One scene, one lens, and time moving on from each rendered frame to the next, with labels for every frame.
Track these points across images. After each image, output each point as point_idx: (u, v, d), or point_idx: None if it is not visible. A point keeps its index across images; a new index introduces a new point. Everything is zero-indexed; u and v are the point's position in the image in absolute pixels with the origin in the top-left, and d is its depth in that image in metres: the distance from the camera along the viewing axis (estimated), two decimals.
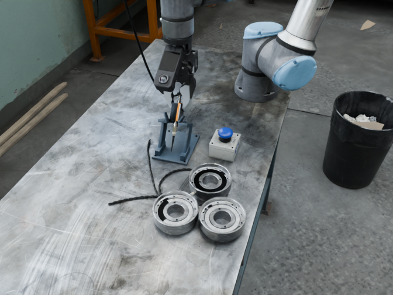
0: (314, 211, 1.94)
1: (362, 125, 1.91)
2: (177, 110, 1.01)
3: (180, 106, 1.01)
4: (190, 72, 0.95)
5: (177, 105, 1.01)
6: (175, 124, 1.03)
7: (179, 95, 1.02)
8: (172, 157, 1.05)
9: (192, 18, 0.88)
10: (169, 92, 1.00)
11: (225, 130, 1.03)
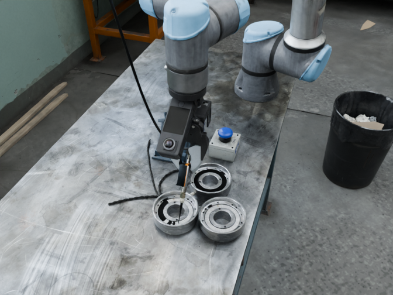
0: (314, 211, 1.94)
1: (362, 125, 1.91)
2: None
3: (188, 168, 0.81)
4: (202, 130, 0.76)
5: (186, 167, 0.82)
6: (183, 190, 0.84)
7: (189, 154, 0.82)
8: None
9: (206, 67, 0.68)
10: None
11: (225, 130, 1.03)
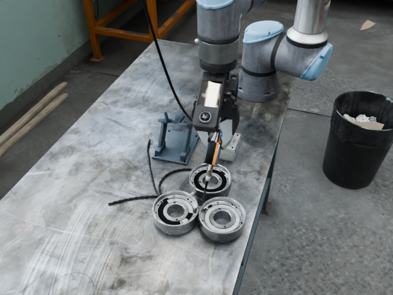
0: (314, 211, 1.94)
1: (362, 125, 1.91)
2: (215, 151, 0.82)
3: (219, 147, 0.81)
4: (233, 103, 0.76)
5: (215, 144, 0.81)
6: (210, 168, 0.84)
7: (218, 132, 0.82)
8: (172, 157, 1.05)
9: (238, 37, 0.68)
10: None
11: None
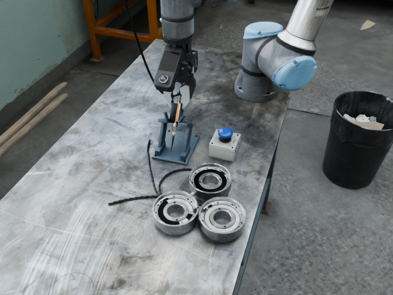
0: (314, 211, 1.94)
1: (362, 125, 1.91)
2: (177, 110, 1.01)
3: (180, 106, 1.01)
4: (190, 72, 0.96)
5: (176, 105, 1.01)
6: (175, 124, 1.03)
7: (179, 95, 1.02)
8: (172, 157, 1.05)
9: (192, 18, 0.88)
10: (169, 92, 1.00)
11: (225, 130, 1.03)
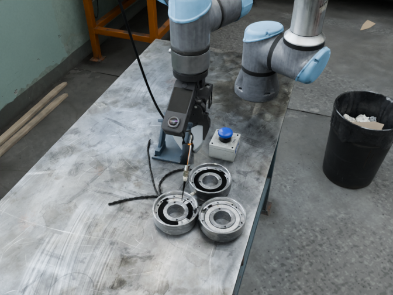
0: (314, 211, 1.94)
1: (362, 125, 1.91)
2: None
3: (190, 147, 0.86)
4: (204, 110, 0.81)
5: (189, 146, 0.87)
6: (186, 169, 0.89)
7: (191, 134, 0.87)
8: (172, 157, 1.05)
9: (208, 50, 0.73)
10: None
11: (225, 130, 1.03)
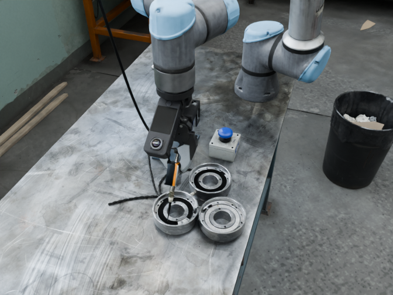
0: (314, 211, 1.94)
1: (362, 125, 1.91)
2: (175, 172, 0.82)
3: (178, 168, 0.82)
4: (190, 130, 0.76)
5: (174, 166, 0.82)
6: (172, 189, 0.84)
7: (176, 153, 0.83)
8: (172, 157, 1.05)
9: (193, 67, 0.68)
10: None
11: (225, 130, 1.03)
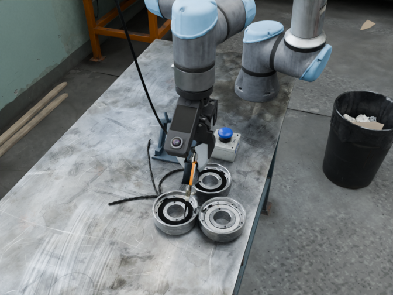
0: (314, 211, 1.94)
1: (362, 125, 1.91)
2: (192, 171, 0.82)
3: (195, 167, 0.82)
4: (209, 129, 0.76)
5: (191, 165, 0.82)
6: (189, 188, 0.84)
7: (194, 152, 0.83)
8: (172, 157, 1.05)
9: (214, 66, 0.68)
10: None
11: (225, 130, 1.03)
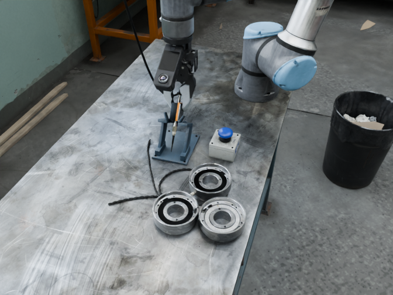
0: (314, 211, 1.94)
1: (362, 125, 1.91)
2: (177, 110, 1.01)
3: (180, 105, 1.01)
4: (190, 71, 0.95)
5: (176, 104, 1.01)
6: (175, 124, 1.03)
7: (179, 94, 1.02)
8: (172, 157, 1.05)
9: (192, 17, 0.87)
10: (169, 92, 1.00)
11: (225, 130, 1.03)
